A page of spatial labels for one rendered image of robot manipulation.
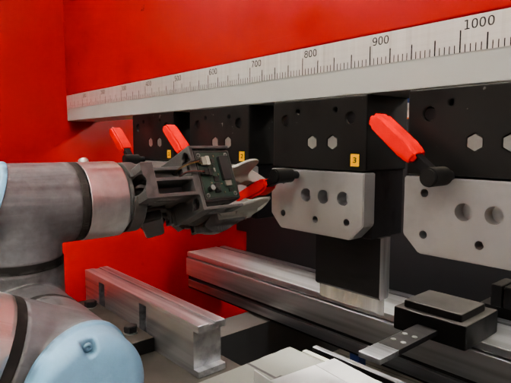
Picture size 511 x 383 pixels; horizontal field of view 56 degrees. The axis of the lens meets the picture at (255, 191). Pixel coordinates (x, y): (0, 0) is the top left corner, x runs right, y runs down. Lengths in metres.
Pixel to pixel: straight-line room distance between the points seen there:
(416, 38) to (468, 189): 0.16
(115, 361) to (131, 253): 1.08
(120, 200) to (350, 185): 0.25
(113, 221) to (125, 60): 0.59
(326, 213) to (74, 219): 0.29
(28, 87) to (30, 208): 0.86
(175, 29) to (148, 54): 0.10
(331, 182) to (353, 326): 0.45
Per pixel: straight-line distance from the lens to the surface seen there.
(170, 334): 0.96
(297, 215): 0.62
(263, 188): 0.61
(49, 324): 0.34
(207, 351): 0.92
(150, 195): 0.46
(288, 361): 0.67
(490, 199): 0.48
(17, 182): 0.44
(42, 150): 1.28
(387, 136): 0.49
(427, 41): 0.52
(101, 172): 0.47
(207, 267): 1.28
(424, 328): 0.80
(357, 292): 0.62
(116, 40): 1.05
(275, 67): 0.65
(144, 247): 1.41
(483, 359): 0.84
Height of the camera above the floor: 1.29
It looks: 6 degrees down
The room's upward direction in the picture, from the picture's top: straight up
